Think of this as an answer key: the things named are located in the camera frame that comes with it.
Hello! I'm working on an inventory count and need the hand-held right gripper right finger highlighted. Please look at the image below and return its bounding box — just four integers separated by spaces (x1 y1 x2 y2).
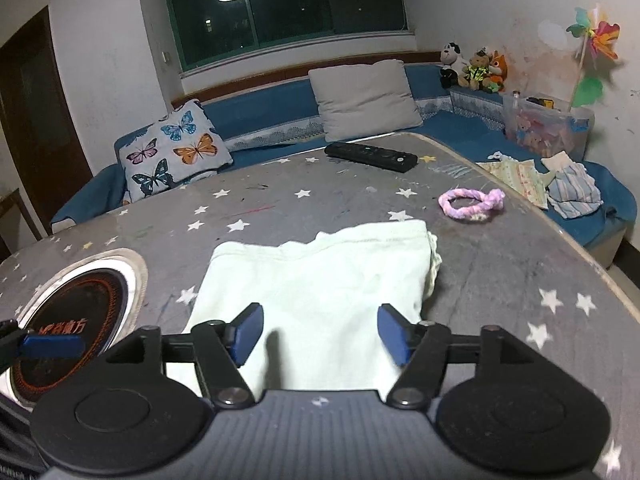
377 303 536 408

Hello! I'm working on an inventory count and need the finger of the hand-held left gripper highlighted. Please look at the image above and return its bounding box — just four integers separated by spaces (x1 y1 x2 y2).
0 319 85 373

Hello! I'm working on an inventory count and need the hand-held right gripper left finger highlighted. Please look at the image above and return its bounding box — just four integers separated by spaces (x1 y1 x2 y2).
102 302 264 408

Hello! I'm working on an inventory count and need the pale green shirt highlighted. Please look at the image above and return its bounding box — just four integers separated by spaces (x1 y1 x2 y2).
165 220 443 393

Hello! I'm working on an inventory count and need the round built-in induction cooker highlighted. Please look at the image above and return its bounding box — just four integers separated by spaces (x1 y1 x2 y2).
0 249 148 407

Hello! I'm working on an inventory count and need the grey star-print tablecloth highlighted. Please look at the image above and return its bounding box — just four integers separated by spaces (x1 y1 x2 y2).
0 132 640 480

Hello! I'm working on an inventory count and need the brown wooden furniture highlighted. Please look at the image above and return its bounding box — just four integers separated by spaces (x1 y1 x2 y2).
0 187 43 257

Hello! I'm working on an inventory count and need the black remote control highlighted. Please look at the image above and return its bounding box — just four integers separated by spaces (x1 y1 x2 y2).
325 142 418 174

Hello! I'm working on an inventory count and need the butterfly print pillow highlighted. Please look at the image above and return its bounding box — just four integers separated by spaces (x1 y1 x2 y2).
119 100 234 204

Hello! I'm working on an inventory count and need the yellow patterned small cloth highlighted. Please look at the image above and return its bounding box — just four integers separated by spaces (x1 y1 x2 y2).
475 155 556 210

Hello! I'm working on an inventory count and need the blue sofa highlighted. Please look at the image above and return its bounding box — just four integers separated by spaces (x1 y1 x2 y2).
50 62 631 267

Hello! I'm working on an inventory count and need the dark wooden door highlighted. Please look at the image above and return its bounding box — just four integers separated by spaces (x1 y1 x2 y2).
0 6 96 261

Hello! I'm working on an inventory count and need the blue striped small cloth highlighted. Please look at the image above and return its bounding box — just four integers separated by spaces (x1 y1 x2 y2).
547 162 604 219

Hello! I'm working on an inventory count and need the grey pillow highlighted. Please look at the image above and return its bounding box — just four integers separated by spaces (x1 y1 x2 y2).
307 59 423 143

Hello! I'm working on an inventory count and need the white small cloth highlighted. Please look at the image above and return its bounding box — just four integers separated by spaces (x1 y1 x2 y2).
541 151 576 172

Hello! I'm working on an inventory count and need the clear plastic toy box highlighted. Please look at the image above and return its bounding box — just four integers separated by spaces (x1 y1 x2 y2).
502 92 596 161

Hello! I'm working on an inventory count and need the bear plush toy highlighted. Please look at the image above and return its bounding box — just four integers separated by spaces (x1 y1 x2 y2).
460 49 492 92

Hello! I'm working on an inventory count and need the panda plush toy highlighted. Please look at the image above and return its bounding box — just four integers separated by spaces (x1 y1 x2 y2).
440 42 473 89

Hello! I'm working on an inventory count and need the orange fox plush toy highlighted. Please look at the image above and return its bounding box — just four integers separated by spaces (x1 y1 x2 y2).
482 51 509 94

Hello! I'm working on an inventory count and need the green-framed window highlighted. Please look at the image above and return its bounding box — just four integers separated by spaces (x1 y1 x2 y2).
160 0 417 75

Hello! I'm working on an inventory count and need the colourful pinwheel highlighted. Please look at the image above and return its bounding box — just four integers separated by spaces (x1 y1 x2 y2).
566 6 621 109

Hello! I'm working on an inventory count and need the pink braided ring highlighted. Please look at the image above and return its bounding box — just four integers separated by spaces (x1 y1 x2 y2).
438 187 505 222

